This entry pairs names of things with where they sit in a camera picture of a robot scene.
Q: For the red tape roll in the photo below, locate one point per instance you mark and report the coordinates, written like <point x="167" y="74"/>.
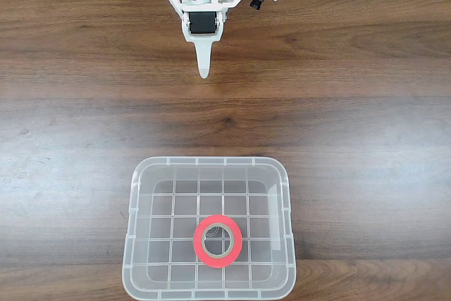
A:
<point x="218" y="261"/>

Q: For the clear plastic storage box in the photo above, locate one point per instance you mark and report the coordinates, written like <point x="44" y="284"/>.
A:
<point x="158" y="209"/>

